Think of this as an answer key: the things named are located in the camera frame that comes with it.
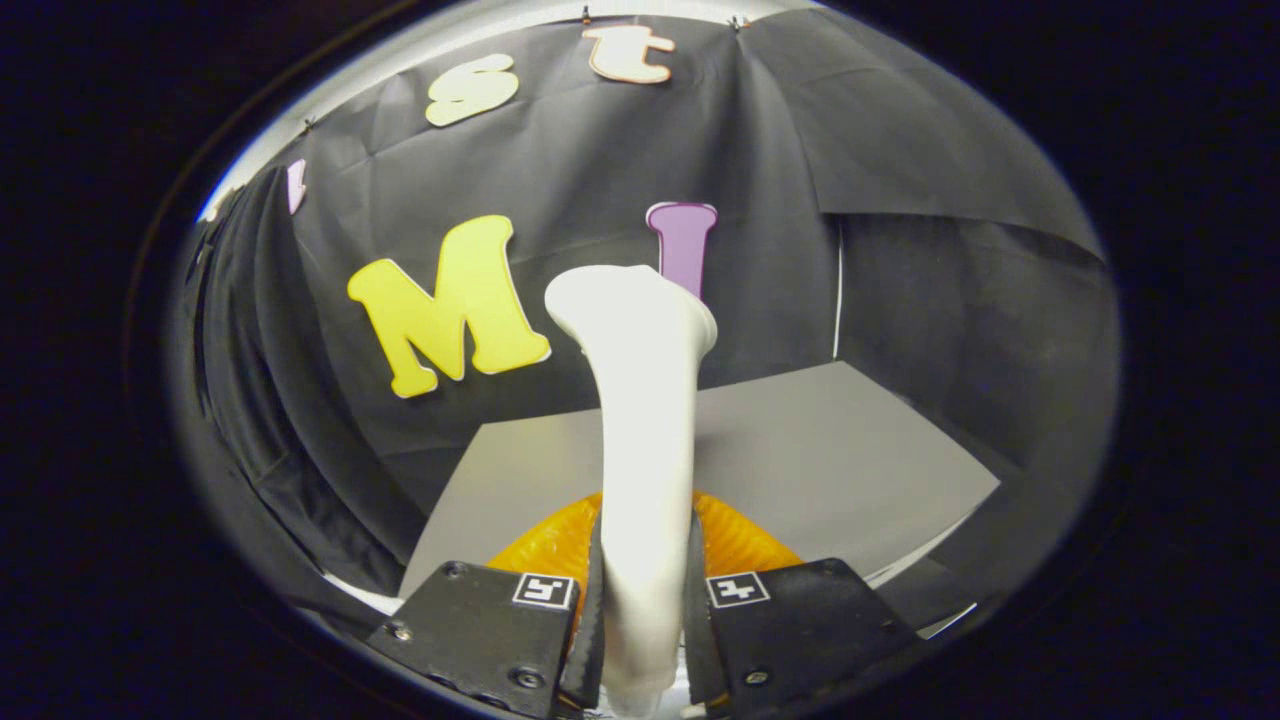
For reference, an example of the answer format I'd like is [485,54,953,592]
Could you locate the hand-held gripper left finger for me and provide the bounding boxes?
[365,490,606,719]

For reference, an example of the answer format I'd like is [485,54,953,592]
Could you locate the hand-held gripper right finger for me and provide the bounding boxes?
[683,490,921,716]

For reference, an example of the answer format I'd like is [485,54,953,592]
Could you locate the white garment steamer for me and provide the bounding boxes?
[543,264,719,717]

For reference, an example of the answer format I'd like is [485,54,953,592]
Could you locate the grey cabinet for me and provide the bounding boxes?
[398,360,1001,601]

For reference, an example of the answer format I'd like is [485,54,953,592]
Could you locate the black backdrop cloth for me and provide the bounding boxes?
[170,10,1121,621]

